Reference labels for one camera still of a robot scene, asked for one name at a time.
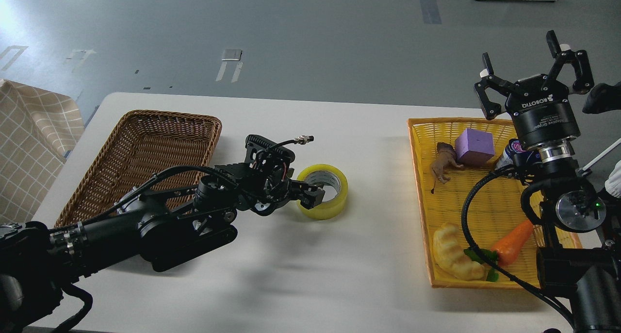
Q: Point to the small jar with lid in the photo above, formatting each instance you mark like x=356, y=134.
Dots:
x=512, y=148

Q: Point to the yellow tape roll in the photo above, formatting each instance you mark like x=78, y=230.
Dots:
x=335, y=185

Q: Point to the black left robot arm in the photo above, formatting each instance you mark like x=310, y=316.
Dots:
x=178, y=215

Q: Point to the orange toy carrot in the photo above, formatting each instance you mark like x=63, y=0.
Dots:
x=506, y=250

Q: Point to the yellow toy croissant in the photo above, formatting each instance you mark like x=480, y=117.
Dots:
x=450, y=256

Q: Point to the purple foam cube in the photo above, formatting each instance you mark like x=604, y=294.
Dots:
x=474, y=147

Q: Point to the beige checkered cloth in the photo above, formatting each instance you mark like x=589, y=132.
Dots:
x=37, y=129

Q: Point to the yellow plastic basket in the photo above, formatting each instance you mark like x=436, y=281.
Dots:
x=496, y=209

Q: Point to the brown wicker basket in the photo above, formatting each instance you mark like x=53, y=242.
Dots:
x=142, y=143

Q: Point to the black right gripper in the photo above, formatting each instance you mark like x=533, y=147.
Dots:
x=541, y=112

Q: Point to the brown toy animal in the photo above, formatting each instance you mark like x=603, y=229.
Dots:
x=446, y=156

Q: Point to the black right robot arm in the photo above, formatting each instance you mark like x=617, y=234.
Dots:
x=583, y=285

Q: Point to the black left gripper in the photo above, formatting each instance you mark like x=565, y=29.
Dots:
x=271, y=188

